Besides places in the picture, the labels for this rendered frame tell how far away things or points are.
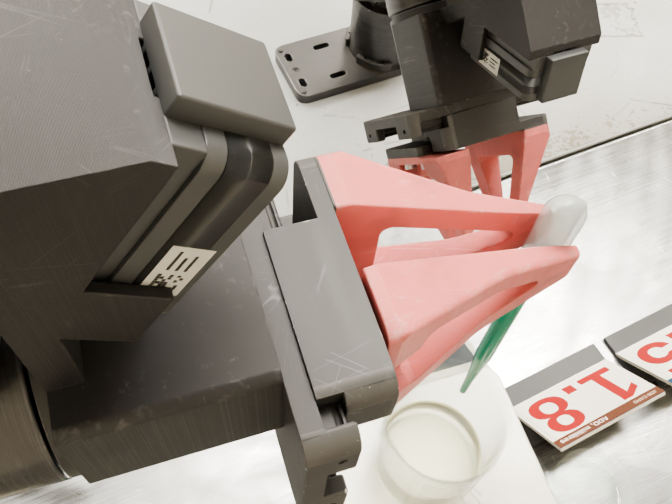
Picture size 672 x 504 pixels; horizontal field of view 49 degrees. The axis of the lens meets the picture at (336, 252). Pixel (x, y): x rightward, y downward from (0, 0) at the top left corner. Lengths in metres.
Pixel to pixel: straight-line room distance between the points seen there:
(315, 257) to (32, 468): 0.09
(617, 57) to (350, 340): 0.67
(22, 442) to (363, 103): 0.56
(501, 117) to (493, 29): 0.07
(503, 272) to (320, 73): 0.53
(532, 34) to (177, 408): 0.26
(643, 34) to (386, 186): 0.67
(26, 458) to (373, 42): 0.57
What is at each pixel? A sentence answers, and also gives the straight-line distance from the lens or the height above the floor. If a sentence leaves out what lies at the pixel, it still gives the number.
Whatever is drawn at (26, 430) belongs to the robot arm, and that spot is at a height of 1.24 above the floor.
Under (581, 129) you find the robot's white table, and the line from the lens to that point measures 0.73.
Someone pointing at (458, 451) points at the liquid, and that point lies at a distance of 0.43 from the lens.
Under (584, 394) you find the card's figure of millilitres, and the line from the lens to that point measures 0.57.
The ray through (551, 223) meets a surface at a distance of 0.22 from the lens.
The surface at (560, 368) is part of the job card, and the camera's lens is 0.59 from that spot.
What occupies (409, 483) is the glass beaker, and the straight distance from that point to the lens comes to 0.39.
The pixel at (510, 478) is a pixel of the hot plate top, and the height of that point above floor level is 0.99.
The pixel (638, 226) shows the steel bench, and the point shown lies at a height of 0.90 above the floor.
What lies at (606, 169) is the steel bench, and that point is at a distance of 0.71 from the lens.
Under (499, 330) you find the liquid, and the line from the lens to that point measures 0.29.
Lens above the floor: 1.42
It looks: 59 degrees down
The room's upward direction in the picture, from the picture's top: 6 degrees clockwise
